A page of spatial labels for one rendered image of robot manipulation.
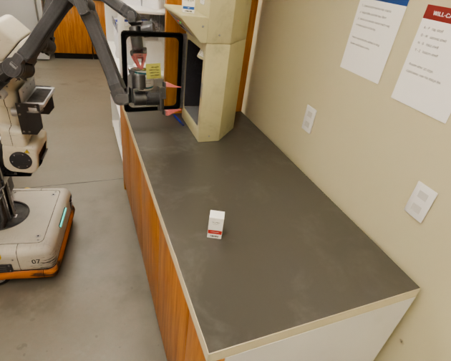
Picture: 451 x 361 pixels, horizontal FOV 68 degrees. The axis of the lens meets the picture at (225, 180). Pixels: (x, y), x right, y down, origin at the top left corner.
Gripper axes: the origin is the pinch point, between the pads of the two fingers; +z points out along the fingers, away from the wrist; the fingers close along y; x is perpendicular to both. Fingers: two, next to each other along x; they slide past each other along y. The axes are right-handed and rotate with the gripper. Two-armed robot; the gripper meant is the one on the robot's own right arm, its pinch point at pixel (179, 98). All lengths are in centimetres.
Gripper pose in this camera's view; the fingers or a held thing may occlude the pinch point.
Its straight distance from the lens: 153.6
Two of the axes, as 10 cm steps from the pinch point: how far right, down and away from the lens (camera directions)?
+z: 9.3, -0.9, 3.6
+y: 0.3, -9.5, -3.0
